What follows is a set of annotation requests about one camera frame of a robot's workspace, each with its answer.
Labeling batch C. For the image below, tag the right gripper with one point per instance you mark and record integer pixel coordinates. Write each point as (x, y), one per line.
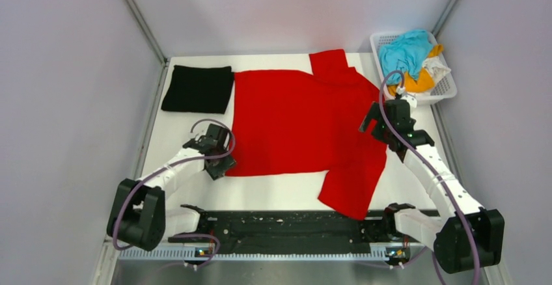
(373, 113)

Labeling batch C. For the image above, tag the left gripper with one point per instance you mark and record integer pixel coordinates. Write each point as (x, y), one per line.
(217, 172)

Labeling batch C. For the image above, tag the red t shirt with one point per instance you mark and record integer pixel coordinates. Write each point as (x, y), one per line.
(289, 121)

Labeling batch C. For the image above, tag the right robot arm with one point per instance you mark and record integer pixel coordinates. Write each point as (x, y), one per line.
(467, 236)

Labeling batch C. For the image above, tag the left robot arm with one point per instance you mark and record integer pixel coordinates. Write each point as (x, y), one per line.
(139, 216)

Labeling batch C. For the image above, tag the orange t shirt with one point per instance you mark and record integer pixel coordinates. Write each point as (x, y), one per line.
(408, 59)

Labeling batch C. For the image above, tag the light blue t shirt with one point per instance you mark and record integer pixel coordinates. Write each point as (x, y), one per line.
(414, 38)

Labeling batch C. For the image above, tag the white t shirt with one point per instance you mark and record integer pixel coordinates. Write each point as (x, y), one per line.
(433, 71)

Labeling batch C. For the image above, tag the white plastic laundry basket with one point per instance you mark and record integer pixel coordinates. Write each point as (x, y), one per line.
(446, 88)

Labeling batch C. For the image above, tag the folded black t shirt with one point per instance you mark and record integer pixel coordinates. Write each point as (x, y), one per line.
(199, 90)

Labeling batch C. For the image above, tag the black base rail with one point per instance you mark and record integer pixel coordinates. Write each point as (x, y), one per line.
(293, 233)

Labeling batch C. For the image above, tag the aluminium frame rail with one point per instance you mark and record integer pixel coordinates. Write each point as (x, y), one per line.
(196, 252)

